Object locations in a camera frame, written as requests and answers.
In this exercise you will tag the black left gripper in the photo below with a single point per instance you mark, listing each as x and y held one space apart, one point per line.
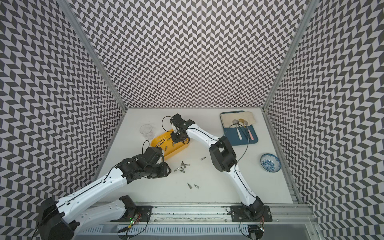
164 167

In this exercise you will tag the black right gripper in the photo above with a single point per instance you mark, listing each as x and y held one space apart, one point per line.
175 139

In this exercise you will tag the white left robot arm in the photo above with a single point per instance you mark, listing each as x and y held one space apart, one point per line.
62 219

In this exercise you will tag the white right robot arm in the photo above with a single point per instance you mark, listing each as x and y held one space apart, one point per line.
224 159

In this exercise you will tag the yellow plastic storage box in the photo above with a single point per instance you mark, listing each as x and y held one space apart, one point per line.
161 141

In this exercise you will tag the clear plastic cup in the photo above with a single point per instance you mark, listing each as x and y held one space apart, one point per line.
147 131

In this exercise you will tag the beige folded cloth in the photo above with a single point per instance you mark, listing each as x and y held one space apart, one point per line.
227 118

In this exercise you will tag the teal plastic tray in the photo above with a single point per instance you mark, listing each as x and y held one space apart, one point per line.
231 134

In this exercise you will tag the blue patterned bowl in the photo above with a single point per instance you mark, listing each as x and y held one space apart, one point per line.
271 163

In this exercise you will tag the gold spoon green handle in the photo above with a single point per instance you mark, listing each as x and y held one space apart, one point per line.
242 122

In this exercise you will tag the pink handled spoon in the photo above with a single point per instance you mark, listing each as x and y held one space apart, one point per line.
247 126

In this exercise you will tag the aluminium corner post left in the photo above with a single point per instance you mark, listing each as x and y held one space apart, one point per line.
68 12

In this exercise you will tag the aluminium corner post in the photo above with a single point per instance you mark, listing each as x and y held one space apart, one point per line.
68 12
291 51

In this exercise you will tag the aluminium corner post right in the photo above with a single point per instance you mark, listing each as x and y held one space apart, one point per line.
291 51

